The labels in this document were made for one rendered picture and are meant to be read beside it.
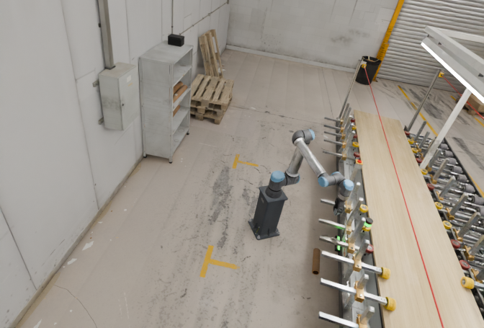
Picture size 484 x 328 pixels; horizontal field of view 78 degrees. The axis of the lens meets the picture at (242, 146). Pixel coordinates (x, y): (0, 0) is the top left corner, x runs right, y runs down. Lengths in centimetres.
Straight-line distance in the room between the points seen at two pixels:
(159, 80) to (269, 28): 646
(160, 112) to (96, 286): 219
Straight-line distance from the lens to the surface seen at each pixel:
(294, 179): 334
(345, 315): 267
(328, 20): 1001
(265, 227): 367
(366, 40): 1032
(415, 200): 371
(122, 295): 333
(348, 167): 425
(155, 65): 398
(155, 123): 435
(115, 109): 334
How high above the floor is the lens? 286
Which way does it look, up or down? 34 degrees down
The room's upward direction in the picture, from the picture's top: 10 degrees clockwise
